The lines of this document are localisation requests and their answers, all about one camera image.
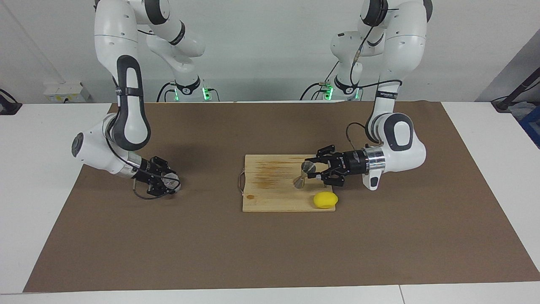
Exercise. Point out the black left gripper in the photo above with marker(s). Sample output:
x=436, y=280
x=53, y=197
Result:
x=352, y=162

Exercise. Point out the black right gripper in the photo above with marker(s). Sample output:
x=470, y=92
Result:
x=147, y=174

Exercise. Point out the small clear glass cup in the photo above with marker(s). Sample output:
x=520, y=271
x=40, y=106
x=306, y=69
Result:
x=171, y=180

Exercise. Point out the steel double jigger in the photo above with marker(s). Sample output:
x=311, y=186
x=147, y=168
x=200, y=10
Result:
x=299, y=182

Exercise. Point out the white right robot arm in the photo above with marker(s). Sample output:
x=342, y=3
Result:
x=109, y=33

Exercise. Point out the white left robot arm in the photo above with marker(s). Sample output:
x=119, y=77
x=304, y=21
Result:
x=400, y=50

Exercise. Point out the yellow lemon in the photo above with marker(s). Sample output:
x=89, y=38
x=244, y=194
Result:
x=325, y=200

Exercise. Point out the bamboo cutting board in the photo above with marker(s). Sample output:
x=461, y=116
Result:
x=274, y=190

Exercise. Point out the brown table mat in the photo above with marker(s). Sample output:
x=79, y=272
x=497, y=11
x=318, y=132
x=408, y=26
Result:
x=270, y=253

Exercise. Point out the black stand pole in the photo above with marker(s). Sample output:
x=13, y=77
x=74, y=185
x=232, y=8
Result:
x=517, y=93

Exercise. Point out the blue crate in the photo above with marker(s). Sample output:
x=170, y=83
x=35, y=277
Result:
x=531, y=126

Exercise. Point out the white wall socket box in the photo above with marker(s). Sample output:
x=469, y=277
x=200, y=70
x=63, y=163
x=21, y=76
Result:
x=67, y=93

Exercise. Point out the black clamp mount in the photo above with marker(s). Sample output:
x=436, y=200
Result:
x=8, y=107

